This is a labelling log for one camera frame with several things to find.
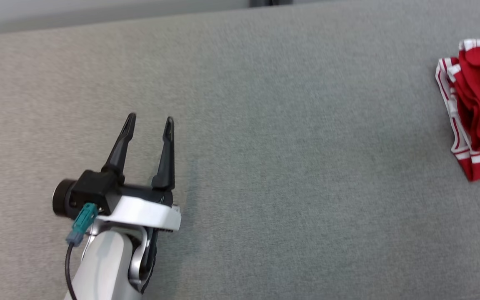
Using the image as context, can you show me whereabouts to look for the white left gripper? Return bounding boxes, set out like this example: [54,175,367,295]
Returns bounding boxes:
[94,112,182,233]

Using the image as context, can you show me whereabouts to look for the grey metal post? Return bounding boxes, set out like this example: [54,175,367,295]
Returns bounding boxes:
[250,0,295,8]

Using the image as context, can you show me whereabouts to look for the teal left camera connector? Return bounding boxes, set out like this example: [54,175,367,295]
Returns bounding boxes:
[66,203,99,246]

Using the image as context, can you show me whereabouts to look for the black left camera cable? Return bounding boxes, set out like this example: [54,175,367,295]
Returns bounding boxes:
[65,244,78,300]

